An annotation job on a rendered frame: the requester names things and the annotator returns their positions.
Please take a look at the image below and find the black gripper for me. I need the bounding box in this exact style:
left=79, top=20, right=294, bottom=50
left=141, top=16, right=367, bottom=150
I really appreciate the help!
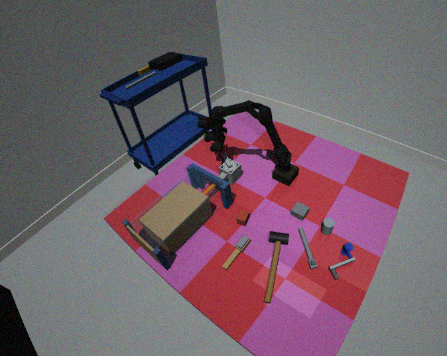
left=210, top=127, right=227, bottom=152

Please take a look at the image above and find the grey cylinder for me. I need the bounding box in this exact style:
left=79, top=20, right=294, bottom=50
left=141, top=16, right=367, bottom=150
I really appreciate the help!
left=321, top=217, right=335, bottom=235

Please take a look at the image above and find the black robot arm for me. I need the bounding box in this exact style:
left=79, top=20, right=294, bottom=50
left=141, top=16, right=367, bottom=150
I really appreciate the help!
left=197, top=100, right=292, bottom=174

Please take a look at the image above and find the black-headed mallet with wooden handle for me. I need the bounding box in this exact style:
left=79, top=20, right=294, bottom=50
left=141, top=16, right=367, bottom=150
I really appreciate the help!
left=264, top=231, right=289, bottom=304

